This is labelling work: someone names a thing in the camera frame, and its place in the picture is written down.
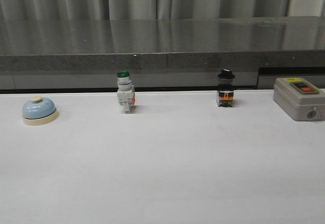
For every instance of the green push button switch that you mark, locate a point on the green push button switch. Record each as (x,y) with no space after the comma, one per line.
(126,91)

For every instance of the blue desk bell cream base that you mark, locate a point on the blue desk bell cream base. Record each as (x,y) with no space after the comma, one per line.
(39,111)

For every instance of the grey granite counter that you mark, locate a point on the grey granite counter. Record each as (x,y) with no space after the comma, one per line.
(86,55)

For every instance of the grey on off switch box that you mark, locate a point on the grey on off switch box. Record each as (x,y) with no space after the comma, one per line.
(299,98)

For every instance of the black rotary selector switch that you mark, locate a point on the black rotary selector switch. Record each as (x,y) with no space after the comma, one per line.
(225,92)

